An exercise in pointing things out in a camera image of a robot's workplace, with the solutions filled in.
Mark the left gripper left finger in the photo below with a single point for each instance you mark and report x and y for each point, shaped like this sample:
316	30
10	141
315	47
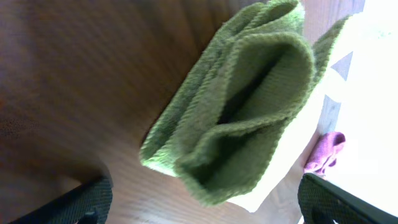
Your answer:
88	203

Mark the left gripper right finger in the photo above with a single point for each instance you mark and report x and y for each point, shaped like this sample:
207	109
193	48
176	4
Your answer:
321	202

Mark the light green cloth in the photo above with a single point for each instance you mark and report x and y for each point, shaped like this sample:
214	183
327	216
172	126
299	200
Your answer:
220	131

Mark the crumpled purple cloth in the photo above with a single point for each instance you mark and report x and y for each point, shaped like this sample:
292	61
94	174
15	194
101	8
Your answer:
325	153

